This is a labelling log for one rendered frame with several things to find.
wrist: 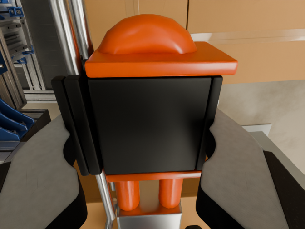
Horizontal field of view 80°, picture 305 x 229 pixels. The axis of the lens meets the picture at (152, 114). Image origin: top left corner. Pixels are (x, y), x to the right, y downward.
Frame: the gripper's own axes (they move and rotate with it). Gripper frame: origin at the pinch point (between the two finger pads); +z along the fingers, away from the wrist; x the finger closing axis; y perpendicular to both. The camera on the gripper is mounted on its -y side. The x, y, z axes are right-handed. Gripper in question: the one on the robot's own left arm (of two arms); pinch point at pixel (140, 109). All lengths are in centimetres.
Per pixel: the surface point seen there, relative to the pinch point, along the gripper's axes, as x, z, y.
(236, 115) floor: 81, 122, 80
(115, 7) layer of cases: -9, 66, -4
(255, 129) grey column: 102, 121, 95
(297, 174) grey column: 105, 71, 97
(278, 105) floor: 116, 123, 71
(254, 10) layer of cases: 43, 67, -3
